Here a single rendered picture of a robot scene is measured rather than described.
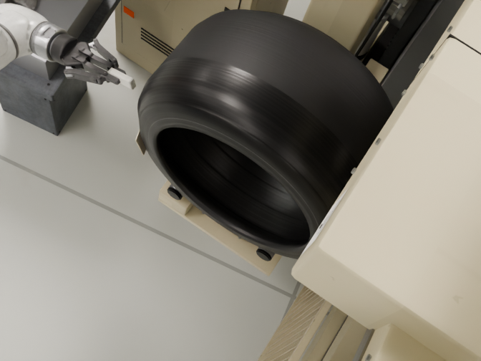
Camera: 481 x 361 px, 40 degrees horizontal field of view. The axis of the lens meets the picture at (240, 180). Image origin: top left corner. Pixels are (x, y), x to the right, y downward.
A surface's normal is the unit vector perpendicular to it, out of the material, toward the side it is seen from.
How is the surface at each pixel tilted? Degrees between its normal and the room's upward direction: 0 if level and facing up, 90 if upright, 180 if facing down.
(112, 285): 0
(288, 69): 3
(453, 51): 0
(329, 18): 90
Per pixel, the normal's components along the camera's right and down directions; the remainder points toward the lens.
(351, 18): -0.55, 0.74
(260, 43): -0.11, -0.52
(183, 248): 0.15, -0.36
